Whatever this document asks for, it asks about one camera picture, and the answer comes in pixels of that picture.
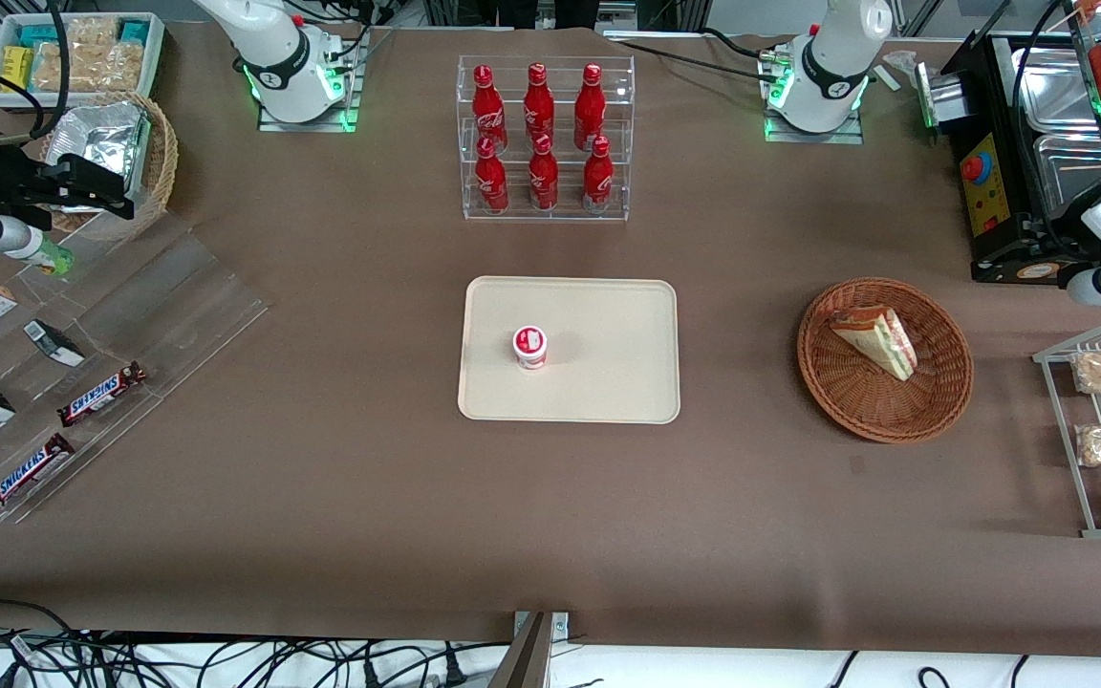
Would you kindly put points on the triangular sandwich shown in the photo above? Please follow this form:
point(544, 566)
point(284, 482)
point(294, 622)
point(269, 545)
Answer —
point(871, 339)

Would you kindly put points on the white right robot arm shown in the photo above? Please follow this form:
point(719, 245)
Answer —
point(278, 53)

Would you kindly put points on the tan wicker basket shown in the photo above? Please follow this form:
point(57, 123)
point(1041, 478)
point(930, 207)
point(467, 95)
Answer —
point(161, 162)

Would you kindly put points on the round brown wicker basket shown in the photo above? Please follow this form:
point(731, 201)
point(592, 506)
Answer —
point(847, 392)

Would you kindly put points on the beige rectangular tray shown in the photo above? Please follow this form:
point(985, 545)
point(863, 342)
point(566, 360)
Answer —
point(608, 363)

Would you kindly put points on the silver foil bag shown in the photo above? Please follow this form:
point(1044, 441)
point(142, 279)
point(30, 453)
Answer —
point(101, 129)

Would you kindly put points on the steel food pan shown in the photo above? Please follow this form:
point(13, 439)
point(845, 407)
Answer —
point(1052, 91)
point(1076, 167)

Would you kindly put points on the green white bottle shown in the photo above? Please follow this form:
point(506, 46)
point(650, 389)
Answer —
point(53, 256)

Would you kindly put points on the clear bag of crackers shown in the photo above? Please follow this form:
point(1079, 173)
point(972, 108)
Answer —
point(92, 62)

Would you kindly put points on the black food warmer machine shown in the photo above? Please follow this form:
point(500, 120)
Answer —
point(1000, 248)

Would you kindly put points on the clear acrylic display shelf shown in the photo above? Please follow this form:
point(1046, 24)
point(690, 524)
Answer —
point(168, 306)

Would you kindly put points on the yellow snack packet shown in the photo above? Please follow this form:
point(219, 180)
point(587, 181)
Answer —
point(15, 67)

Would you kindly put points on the white plastic snack bin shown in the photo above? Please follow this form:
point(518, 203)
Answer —
point(154, 53)

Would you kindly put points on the teal snack packet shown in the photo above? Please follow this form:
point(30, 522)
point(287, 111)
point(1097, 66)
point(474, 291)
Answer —
point(135, 32)
point(37, 35)

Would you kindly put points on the red emergency stop button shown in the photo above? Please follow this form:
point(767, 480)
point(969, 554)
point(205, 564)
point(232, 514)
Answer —
point(975, 168)

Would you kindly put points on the brown snickers bar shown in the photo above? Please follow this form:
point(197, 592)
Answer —
point(27, 474)
point(101, 394)

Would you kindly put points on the silver metal box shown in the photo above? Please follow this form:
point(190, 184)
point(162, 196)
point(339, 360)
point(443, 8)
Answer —
point(942, 96)

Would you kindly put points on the white paper tag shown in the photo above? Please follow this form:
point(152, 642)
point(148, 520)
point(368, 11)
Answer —
point(889, 78)

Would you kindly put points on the red cola bottle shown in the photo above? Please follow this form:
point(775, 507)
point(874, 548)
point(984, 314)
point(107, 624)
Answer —
point(597, 182)
point(486, 107)
point(539, 105)
point(491, 182)
point(590, 107)
point(543, 180)

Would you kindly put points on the white red yogurt cup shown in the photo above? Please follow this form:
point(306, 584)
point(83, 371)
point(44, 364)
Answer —
point(530, 346)

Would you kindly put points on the clear acrylic bottle rack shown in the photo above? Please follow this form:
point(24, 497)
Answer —
point(627, 134)

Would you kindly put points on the dark metal bar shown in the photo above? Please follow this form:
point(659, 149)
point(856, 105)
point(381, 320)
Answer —
point(524, 659)

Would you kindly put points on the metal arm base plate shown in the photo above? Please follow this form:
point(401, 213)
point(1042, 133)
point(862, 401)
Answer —
point(813, 137)
point(352, 100)

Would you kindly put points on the metal table bracket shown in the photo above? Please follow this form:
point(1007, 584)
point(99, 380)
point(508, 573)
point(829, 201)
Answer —
point(560, 626)

